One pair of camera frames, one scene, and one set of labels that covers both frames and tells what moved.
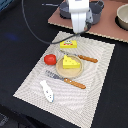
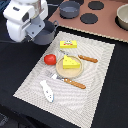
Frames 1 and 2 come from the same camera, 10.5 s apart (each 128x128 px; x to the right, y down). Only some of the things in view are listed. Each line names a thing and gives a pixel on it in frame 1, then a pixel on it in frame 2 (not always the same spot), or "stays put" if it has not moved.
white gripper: x=78 y=10 → x=25 y=18
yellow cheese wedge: x=68 y=63 stays put
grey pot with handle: x=94 y=12 → x=47 y=34
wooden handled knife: x=81 y=57 stays put
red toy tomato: x=50 y=59 stays put
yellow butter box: x=68 y=44 stays put
